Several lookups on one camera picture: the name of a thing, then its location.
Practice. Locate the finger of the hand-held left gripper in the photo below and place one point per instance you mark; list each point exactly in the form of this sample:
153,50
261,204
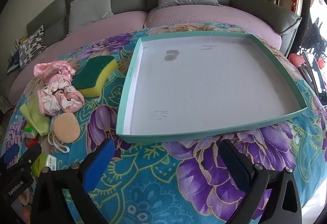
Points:
29,156
11,152

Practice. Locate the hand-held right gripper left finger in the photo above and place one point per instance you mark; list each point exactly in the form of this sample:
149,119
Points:
98,165

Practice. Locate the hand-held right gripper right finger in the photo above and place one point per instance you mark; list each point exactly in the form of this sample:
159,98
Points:
235,165

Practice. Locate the light green cloth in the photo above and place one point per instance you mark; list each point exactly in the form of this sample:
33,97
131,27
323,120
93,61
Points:
33,116

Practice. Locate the beige round sponge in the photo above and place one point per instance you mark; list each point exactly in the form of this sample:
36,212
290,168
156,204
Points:
65,128

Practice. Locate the pink white satin scrunchie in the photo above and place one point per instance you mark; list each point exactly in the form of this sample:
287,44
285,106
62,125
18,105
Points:
72,100
48,101

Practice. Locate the teal cardboard tray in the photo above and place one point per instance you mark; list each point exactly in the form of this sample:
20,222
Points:
204,86

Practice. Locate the green yellow sponge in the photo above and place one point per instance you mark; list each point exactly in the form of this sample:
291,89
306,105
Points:
94,75

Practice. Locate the pink knitted scrunchie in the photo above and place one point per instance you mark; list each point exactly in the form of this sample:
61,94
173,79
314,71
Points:
53,69

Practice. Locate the floral blanket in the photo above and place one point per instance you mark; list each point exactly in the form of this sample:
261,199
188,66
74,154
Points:
153,175

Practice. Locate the dark blue book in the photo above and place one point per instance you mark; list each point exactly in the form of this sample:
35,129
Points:
14,59

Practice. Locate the black white patterned pillow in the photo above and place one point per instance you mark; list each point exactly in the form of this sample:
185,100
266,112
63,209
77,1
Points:
32,46

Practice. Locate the yellow white booklet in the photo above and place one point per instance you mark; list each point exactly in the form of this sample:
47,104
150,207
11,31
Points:
21,40

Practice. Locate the smartphone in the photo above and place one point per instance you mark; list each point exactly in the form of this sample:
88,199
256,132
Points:
315,73

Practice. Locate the red stool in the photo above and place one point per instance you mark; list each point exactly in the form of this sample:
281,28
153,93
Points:
296,59

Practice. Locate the pink sofa seat cover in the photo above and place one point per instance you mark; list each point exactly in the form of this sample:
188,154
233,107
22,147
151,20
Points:
204,16
102,27

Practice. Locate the black metal rack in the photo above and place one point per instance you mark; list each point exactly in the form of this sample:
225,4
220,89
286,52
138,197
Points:
313,34

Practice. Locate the plain grey pillow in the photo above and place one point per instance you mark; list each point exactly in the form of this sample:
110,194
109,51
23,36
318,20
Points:
89,5

